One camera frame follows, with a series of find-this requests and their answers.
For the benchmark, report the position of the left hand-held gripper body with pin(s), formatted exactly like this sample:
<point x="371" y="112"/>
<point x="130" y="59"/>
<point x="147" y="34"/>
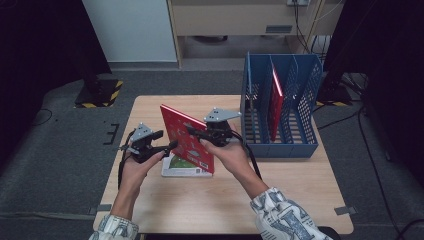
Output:
<point x="141" y="150"/>

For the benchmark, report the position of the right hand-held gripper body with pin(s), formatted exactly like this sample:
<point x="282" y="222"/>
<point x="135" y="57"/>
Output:
<point x="220" y="133"/>

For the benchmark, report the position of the red illustrated book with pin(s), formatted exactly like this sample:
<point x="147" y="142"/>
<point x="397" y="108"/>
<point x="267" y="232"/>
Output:
<point x="275" y="110"/>
<point x="181" y="133"/>

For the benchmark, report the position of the white book with green leaf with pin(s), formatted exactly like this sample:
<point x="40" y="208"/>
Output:
<point x="180" y="168"/>

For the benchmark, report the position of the blue picture book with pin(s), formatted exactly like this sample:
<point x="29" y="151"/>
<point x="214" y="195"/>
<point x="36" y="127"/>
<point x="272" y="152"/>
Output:
<point x="249" y="80"/>

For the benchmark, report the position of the blue plastic file rack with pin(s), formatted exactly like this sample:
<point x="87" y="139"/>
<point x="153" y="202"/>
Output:
<point x="280" y="150"/>

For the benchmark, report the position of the person's right hand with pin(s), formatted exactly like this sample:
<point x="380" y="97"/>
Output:
<point x="233" y="156"/>

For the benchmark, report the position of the person's left hand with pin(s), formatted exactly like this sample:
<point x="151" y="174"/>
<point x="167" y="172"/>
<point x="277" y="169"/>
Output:
<point x="133" y="180"/>

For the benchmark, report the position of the black striped stand base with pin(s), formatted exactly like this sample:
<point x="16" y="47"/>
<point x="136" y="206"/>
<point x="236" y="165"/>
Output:
<point x="333" y="90"/>
<point x="100" y="93"/>

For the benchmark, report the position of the grey tape piece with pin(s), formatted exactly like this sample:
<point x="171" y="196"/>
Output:
<point x="345" y="210"/>
<point x="101" y="208"/>

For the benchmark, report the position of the white cabinet panel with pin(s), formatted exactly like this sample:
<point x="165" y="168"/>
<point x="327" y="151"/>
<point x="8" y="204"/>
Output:
<point x="133" y="30"/>

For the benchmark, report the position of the beige wooden desk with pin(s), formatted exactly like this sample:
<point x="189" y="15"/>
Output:
<point x="226" y="20"/>

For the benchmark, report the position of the grey label plate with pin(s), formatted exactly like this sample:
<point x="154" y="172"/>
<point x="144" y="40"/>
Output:
<point x="278" y="29"/>

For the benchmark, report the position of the dark curtain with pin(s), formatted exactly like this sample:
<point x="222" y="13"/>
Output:
<point x="40" y="50"/>
<point x="383" y="40"/>

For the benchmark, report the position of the white power strip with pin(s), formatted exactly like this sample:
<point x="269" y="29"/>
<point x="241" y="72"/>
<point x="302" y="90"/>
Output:
<point x="297" y="2"/>

